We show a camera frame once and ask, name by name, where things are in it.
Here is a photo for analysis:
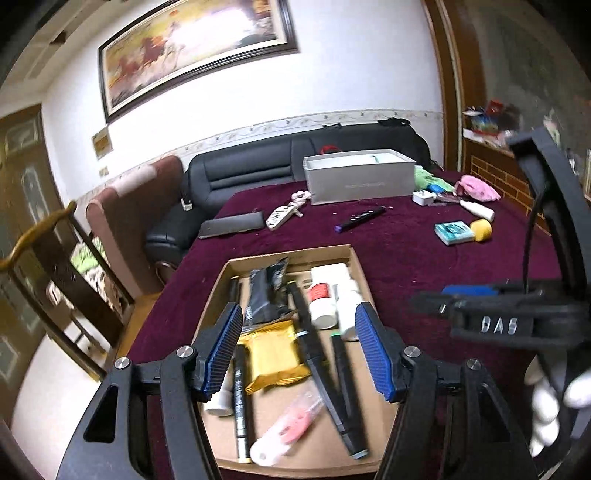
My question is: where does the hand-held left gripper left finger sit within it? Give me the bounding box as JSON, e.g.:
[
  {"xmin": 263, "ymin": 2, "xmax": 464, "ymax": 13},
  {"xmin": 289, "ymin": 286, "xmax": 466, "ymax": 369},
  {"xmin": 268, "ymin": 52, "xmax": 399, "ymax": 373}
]
[{"xmin": 55, "ymin": 301, "xmax": 245, "ymax": 480}]

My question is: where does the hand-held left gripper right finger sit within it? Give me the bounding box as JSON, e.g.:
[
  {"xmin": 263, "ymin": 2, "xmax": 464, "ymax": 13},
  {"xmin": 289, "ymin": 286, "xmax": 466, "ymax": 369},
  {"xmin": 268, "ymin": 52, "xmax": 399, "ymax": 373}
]
[{"xmin": 353, "ymin": 301, "xmax": 541, "ymax": 480}]

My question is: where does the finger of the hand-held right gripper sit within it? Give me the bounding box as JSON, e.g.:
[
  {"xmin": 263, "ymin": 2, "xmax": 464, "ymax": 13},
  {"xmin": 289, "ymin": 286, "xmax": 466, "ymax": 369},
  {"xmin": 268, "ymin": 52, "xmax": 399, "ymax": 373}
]
[
  {"xmin": 409, "ymin": 292, "xmax": 462, "ymax": 320},
  {"xmin": 441, "ymin": 282, "xmax": 527, "ymax": 300}
]

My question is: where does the yellow snack packet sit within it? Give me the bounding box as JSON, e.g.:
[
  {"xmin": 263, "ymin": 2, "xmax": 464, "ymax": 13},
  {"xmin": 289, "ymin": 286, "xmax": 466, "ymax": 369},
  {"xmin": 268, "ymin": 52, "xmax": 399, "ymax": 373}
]
[{"xmin": 238, "ymin": 319, "xmax": 311, "ymax": 395}]

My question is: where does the small white tube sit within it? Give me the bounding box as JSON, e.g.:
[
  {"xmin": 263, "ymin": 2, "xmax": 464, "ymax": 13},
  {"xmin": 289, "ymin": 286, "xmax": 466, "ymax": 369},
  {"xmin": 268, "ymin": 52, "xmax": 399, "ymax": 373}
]
[{"xmin": 203, "ymin": 385, "xmax": 234, "ymax": 417}]

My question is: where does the plain white bottle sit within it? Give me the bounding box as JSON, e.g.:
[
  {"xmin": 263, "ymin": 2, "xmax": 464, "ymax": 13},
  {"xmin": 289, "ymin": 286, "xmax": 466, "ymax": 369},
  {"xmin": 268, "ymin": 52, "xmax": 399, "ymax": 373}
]
[{"xmin": 333, "ymin": 279, "xmax": 363, "ymax": 341}]

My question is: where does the black marker yellow cap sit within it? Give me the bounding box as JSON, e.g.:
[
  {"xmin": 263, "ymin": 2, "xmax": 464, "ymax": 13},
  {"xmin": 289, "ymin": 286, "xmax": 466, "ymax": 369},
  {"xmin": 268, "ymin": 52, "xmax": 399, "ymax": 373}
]
[{"xmin": 231, "ymin": 344, "xmax": 254, "ymax": 464}]

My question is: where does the black snack packet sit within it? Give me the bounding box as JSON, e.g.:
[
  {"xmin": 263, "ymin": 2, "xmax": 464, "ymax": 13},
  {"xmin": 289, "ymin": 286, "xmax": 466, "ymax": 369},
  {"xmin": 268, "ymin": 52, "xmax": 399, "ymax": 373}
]
[{"xmin": 242, "ymin": 257, "xmax": 291, "ymax": 326}]

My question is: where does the black marker olive cap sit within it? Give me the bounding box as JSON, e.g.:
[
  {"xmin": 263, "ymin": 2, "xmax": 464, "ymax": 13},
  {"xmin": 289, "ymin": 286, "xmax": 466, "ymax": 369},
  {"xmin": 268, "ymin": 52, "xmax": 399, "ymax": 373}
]
[{"xmin": 285, "ymin": 281, "xmax": 352, "ymax": 423}]

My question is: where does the white bottle red label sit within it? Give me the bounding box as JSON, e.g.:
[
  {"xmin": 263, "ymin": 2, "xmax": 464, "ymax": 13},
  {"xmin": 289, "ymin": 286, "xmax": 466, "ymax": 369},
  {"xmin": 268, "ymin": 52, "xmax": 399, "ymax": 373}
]
[{"xmin": 307, "ymin": 279, "xmax": 338, "ymax": 329}]

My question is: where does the red item clear package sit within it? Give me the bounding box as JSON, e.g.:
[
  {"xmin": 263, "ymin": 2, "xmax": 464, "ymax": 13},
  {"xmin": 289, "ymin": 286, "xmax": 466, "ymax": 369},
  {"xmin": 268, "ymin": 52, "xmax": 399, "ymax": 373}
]
[{"xmin": 249, "ymin": 388, "xmax": 325, "ymax": 466}]

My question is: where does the brown cardboard box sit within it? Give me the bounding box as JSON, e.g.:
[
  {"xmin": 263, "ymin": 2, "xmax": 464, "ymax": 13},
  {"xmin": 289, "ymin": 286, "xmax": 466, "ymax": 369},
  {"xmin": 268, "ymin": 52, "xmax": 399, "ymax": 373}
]
[{"xmin": 187, "ymin": 244, "xmax": 402, "ymax": 476}]

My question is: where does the person's right hand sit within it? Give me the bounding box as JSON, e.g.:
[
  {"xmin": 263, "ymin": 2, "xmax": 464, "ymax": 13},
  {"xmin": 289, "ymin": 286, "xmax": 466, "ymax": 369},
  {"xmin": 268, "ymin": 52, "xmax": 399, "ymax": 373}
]
[{"xmin": 524, "ymin": 355, "xmax": 591, "ymax": 459}]

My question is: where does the teal packet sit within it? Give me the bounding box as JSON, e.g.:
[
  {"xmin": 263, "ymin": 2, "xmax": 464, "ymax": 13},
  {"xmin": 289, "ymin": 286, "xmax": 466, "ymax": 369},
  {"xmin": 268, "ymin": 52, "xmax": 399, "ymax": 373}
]
[{"xmin": 434, "ymin": 220, "xmax": 476, "ymax": 247}]

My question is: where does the yellow roll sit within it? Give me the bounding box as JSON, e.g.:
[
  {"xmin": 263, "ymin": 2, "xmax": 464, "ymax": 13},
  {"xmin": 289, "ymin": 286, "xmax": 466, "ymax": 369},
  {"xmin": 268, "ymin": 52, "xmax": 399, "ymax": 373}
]
[{"xmin": 469, "ymin": 218, "xmax": 493, "ymax": 243}]

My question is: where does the white plastic tube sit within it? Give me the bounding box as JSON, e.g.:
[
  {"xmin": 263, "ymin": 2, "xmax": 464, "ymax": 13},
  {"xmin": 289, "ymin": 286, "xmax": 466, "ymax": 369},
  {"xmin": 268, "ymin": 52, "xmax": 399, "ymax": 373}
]
[{"xmin": 458, "ymin": 200, "xmax": 496, "ymax": 222}]

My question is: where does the pink cloth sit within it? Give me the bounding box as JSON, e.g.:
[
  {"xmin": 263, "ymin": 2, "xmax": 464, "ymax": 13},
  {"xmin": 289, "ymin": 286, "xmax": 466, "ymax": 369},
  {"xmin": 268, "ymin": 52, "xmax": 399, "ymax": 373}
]
[{"xmin": 455, "ymin": 174, "xmax": 502, "ymax": 203}]

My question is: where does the black marker purple cap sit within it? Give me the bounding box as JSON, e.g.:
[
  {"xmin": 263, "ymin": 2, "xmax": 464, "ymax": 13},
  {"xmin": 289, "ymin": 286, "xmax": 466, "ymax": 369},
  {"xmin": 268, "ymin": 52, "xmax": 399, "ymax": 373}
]
[{"xmin": 335, "ymin": 206, "xmax": 387, "ymax": 232}]

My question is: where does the green plastic item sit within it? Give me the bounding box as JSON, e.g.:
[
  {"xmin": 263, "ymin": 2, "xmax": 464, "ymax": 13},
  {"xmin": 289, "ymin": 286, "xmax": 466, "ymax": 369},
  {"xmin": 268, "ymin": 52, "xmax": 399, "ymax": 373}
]
[{"xmin": 413, "ymin": 165, "xmax": 455, "ymax": 192}]

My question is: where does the black smartphone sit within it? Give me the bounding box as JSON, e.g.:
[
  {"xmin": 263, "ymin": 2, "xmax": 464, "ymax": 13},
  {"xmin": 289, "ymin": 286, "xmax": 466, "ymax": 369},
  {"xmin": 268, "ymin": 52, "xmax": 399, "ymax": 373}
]
[{"xmin": 198, "ymin": 211, "xmax": 266, "ymax": 240}]

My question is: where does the grey rectangular box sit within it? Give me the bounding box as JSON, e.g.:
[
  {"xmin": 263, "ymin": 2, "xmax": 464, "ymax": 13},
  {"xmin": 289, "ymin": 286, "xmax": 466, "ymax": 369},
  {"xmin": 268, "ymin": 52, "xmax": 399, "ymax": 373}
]
[{"xmin": 302, "ymin": 148, "xmax": 417, "ymax": 206}]

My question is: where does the white car key fob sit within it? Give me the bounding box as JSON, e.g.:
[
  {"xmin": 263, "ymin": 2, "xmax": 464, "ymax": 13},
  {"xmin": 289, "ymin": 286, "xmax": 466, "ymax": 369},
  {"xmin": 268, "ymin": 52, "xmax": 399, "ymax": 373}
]
[{"xmin": 265, "ymin": 205, "xmax": 296, "ymax": 232}]

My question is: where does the printed green white cushion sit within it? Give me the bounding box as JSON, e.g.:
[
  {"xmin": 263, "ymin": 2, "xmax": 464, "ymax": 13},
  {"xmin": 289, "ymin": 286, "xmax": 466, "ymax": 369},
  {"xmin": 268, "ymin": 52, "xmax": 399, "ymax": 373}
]
[{"xmin": 69, "ymin": 235, "xmax": 127, "ymax": 315}]

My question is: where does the brown upholstered armchair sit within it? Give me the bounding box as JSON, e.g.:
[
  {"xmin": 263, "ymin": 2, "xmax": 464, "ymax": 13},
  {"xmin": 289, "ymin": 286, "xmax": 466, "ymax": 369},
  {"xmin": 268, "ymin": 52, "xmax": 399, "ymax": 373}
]
[{"xmin": 85, "ymin": 154, "xmax": 185, "ymax": 301}]

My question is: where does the wooden shelf with clutter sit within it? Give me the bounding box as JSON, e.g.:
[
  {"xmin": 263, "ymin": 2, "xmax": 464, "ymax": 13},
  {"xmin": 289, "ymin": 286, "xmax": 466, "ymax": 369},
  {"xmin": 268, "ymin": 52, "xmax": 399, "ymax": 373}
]
[{"xmin": 462, "ymin": 99, "xmax": 591, "ymax": 185}]

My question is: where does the black leather sofa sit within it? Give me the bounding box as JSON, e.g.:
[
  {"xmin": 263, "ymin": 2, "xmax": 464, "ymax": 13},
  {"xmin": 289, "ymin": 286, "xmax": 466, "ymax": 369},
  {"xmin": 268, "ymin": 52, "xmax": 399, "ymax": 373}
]
[{"xmin": 144, "ymin": 121, "xmax": 435, "ymax": 282}]

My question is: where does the wooden chair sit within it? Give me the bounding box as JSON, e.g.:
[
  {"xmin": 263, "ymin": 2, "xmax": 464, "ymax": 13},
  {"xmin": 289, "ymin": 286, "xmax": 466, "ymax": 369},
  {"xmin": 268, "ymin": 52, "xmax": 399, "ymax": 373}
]
[{"xmin": 0, "ymin": 200, "xmax": 134, "ymax": 381}]

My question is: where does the framed horse painting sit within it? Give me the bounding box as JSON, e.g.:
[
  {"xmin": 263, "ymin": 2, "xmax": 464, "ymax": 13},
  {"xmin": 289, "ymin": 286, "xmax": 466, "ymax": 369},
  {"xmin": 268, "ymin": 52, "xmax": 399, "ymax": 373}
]
[{"xmin": 97, "ymin": 0, "xmax": 300, "ymax": 124}]

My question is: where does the pink white rope keychain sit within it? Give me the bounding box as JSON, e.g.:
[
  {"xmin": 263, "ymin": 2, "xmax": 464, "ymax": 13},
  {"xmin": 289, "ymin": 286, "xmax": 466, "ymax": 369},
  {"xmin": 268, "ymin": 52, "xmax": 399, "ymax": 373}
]
[{"xmin": 290, "ymin": 190, "xmax": 315, "ymax": 217}]

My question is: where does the yellow wall plaque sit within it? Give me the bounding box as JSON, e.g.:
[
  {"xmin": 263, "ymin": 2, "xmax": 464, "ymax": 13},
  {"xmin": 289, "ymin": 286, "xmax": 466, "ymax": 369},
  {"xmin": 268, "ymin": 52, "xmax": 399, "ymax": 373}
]
[{"xmin": 91, "ymin": 129, "xmax": 114, "ymax": 160}]

